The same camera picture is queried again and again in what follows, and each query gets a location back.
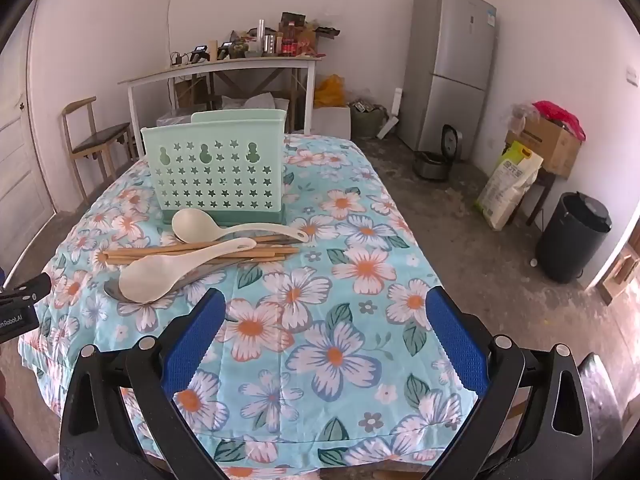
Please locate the large printed cardboard box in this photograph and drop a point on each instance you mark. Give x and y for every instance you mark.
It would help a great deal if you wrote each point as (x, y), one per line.
(545, 145)

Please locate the black trash bin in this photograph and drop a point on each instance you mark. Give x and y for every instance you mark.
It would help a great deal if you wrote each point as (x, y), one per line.
(570, 240)

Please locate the dark wooden stool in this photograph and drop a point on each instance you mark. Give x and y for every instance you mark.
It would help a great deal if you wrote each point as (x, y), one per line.
(542, 190)

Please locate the white plate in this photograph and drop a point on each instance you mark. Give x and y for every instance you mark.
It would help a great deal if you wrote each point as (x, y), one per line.
(145, 280)
(187, 222)

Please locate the white and yellow rice sack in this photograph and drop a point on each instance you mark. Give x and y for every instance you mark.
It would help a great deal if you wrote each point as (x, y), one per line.
(510, 185)

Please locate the wooden chair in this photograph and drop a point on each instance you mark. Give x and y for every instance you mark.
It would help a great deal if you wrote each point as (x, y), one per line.
(100, 137)

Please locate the red soda bottle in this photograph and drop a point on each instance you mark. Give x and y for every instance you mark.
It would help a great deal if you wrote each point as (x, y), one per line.
(287, 42)

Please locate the yellow plastic bag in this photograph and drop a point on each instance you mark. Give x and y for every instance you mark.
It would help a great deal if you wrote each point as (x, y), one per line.
(330, 90)

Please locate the white box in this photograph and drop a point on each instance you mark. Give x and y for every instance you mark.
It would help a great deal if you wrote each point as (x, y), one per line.
(330, 122)

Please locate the bundle of wooden chopsticks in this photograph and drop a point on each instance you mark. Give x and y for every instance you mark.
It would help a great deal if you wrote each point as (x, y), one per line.
(130, 256)

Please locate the green bag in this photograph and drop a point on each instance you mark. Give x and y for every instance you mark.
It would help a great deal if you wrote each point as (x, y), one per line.
(367, 120)

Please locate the floral blue blanket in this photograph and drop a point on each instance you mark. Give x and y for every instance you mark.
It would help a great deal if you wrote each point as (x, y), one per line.
(310, 310)

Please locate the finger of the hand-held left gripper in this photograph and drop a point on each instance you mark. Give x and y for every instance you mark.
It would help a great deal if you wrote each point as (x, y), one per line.
(30, 287)

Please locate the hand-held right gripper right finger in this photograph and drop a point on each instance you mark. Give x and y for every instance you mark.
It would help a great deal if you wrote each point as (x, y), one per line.
(456, 340)

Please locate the rice cooker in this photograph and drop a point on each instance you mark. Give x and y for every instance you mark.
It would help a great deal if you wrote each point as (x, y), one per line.
(430, 165)

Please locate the green plastic utensil holder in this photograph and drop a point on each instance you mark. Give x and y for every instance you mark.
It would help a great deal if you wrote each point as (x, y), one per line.
(215, 180)

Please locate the white plastic panel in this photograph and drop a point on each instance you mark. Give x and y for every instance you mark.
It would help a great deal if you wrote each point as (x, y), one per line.
(397, 102)

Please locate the red plastic bag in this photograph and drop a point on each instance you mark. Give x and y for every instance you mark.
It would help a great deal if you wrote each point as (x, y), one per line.
(560, 115)

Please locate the long white table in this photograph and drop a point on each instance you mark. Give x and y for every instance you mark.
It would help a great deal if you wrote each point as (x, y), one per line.
(220, 65)

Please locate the metal spoon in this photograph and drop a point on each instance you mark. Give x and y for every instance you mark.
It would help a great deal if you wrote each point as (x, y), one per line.
(111, 289)

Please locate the clear plastic bottle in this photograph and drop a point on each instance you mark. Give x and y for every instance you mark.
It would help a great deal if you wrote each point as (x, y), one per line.
(261, 35)

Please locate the white pillow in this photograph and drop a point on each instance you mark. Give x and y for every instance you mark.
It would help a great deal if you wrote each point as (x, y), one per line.
(250, 102)

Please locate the black electronic device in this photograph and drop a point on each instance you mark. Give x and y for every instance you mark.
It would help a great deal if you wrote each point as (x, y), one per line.
(199, 54)

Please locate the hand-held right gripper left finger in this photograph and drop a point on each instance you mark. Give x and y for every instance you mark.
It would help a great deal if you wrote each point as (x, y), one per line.
(195, 340)

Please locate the silver refrigerator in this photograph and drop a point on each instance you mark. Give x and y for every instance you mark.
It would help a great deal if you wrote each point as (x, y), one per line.
(445, 60)

